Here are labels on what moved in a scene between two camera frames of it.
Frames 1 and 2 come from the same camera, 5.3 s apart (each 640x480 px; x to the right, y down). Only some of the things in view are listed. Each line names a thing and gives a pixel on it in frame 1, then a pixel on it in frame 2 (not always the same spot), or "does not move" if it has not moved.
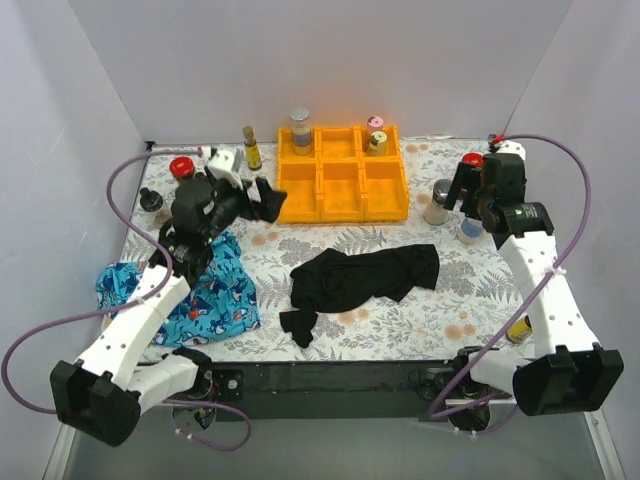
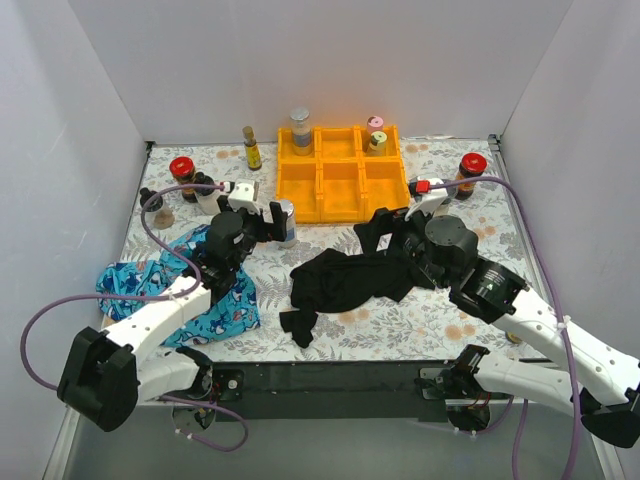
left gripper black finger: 271,200 → 276,230
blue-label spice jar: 472,227 → 287,206
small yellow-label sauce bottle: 252,148 does not move
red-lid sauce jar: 182,167 does not move
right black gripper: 470,176 → 388,226
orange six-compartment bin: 337,182 does not move
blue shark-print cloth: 219,302 does not move
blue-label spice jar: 301,131 does not move
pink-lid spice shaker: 374,123 does not move
